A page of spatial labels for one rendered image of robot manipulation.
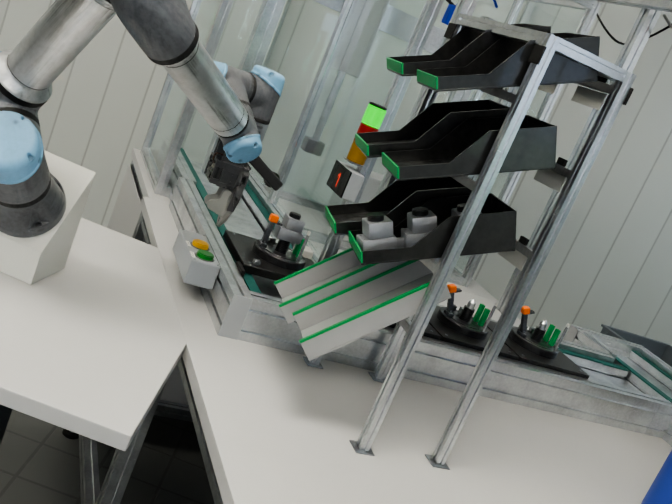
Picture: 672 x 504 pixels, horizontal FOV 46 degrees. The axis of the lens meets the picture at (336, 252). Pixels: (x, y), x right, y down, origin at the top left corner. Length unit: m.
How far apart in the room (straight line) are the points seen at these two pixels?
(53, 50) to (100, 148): 3.38
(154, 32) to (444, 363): 1.07
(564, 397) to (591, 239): 2.79
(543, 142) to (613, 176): 3.47
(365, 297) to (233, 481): 0.47
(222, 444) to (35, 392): 0.30
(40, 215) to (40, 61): 0.30
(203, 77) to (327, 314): 0.50
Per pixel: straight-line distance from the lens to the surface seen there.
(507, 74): 1.37
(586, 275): 4.96
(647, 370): 2.91
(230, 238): 2.02
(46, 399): 1.31
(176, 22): 1.31
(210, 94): 1.44
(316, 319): 1.54
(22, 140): 1.51
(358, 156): 2.02
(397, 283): 1.54
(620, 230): 4.95
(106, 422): 1.30
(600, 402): 2.27
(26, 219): 1.63
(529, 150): 1.41
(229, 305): 1.69
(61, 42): 1.49
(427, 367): 1.93
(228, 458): 1.31
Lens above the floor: 1.52
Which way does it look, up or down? 14 degrees down
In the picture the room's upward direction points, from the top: 23 degrees clockwise
